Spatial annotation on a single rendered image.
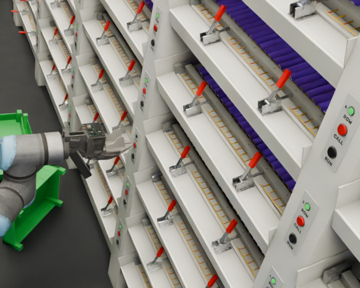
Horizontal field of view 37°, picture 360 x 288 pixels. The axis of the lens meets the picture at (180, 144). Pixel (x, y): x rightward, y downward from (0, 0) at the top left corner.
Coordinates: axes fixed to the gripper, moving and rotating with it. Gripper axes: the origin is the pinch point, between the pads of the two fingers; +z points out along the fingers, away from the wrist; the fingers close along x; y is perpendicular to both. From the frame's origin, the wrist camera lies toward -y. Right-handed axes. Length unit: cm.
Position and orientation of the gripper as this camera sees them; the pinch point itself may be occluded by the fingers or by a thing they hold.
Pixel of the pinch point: (128, 146)
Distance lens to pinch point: 163.3
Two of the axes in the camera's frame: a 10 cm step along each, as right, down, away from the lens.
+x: -3.8, -6.1, 6.9
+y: 1.9, -7.8, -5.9
